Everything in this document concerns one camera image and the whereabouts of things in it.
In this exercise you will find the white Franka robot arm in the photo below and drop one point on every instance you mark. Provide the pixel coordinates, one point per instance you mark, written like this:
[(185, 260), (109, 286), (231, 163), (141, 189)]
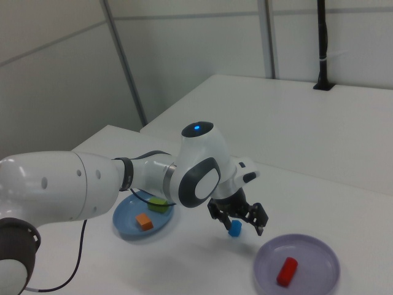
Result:
[(61, 184)]

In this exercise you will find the orange rectangular block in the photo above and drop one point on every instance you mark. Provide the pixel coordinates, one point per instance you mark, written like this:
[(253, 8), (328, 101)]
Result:
[(144, 222)]

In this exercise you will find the upright grey partition post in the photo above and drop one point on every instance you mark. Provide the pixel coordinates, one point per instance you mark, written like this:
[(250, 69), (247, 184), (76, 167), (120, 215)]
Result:
[(268, 40)]

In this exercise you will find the purple plate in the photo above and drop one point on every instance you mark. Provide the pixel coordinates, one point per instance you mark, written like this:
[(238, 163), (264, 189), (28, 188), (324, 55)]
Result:
[(310, 246)]

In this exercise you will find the black pole with base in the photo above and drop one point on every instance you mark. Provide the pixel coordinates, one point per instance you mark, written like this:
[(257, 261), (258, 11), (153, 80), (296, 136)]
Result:
[(322, 46)]

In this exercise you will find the red cylinder block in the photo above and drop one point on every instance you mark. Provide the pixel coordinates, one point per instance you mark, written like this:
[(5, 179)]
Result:
[(287, 272)]

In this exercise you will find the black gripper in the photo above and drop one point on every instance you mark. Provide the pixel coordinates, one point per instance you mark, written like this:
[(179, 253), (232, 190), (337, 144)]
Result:
[(233, 204)]

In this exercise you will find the green rectangular block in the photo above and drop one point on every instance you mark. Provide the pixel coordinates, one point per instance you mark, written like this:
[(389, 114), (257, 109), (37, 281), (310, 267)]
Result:
[(158, 205)]

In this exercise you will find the slanted grey partition post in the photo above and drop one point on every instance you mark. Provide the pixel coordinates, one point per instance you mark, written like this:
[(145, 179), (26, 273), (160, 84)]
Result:
[(122, 55)]

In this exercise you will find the small blue block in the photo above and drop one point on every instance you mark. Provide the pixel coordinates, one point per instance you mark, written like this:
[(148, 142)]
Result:
[(235, 230)]

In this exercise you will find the blue plate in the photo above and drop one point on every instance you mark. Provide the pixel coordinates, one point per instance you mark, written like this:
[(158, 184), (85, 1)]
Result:
[(129, 227)]

